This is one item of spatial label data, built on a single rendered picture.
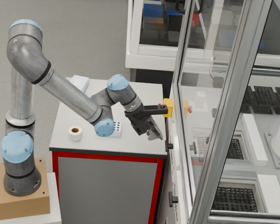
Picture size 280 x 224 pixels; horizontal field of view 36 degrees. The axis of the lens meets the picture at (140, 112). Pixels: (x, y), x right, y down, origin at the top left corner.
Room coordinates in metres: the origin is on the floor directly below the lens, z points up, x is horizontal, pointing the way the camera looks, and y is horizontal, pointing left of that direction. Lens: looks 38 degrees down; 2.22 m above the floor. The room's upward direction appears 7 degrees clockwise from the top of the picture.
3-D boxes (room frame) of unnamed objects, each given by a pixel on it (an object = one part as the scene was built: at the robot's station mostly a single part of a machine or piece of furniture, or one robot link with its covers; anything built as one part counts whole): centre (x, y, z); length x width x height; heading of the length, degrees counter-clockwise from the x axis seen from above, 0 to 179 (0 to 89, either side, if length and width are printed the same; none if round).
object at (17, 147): (1.21, 0.45, 1.03); 0.13 x 0.12 x 0.14; 13
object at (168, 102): (1.81, -0.14, 0.88); 0.07 x 0.05 x 0.07; 4
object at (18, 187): (1.20, 0.45, 0.91); 0.15 x 0.15 x 0.10
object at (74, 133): (1.64, 0.31, 0.78); 0.07 x 0.07 x 0.04
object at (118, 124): (1.71, 0.15, 0.78); 0.12 x 0.08 x 0.04; 92
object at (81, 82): (2.05, 0.37, 0.78); 0.15 x 0.10 x 0.04; 172
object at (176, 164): (1.48, -0.18, 0.87); 0.29 x 0.02 x 0.11; 4
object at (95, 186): (1.87, 0.15, 0.38); 0.62 x 0.58 x 0.76; 4
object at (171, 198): (1.17, -0.17, 0.91); 0.07 x 0.04 x 0.01; 4
